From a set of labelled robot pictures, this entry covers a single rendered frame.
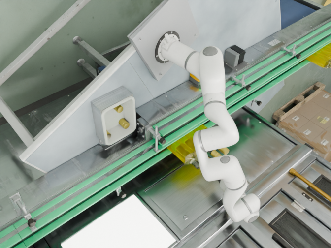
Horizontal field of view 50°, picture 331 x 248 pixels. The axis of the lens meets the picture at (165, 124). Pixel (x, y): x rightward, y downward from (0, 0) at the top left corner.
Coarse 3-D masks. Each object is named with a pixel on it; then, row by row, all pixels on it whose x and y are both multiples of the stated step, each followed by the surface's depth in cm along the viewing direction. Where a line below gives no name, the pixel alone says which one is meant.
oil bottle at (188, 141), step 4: (184, 136) 180; (188, 136) 180; (180, 140) 179; (184, 140) 178; (188, 140) 178; (192, 140) 179; (184, 144) 178; (188, 144) 177; (192, 144) 177; (192, 148) 175; (196, 156) 175
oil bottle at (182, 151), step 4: (172, 144) 177; (176, 144) 177; (180, 144) 177; (168, 148) 180; (172, 148) 177; (176, 148) 175; (180, 148) 175; (184, 148) 175; (188, 148) 175; (172, 152) 179; (176, 152) 175; (180, 152) 173; (184, 152) 173; (188, 152) 173; (192, 152) 173; (180, 156) 174; (184, 156) 172; (188, 156) 171; (192, 156) 172; (184, 160) 173; (188, 160) 171; (188, 164) 174
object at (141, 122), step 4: (140, 120) 170; (144, 120) 170; (140, 124) 170; (144, 124) 168; (140, 128) 171; (144, 128) 168; (140, 132) 173; (144, 132) 170; (148, 132) 171; (144, 136) 173; (148, 136) 173
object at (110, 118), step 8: (120, 104) 153; (128, 104) 162; (104, 112) 149; (112, 112) 163; (128, 112) 166; (104, 120) 152; (112, 120) 166; (128, 120) 170; (104, 128) 155; (112, 128) 169; (120, 128) 170; (128, 128) 170; (104, 136) 158; (112, 136) 166; (120, 136) 167
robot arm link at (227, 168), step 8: (200, 144) 132; (200, 152) 132; (200, 160) 132; (208, 160) 133; (216, 160) 131; (224, 160) 130; (232, 160) 129; (200, 168) 133; (208, 168) 131; (216, 168) 130; (224, 168) 129; (232, 168) 129; (240, 168) 132; (208, 176) 132; (216, 176) 131; (224, 176) 130; (232, 176) 130; (240, 176) 132; (232, 184) 133; (240, 184) 134
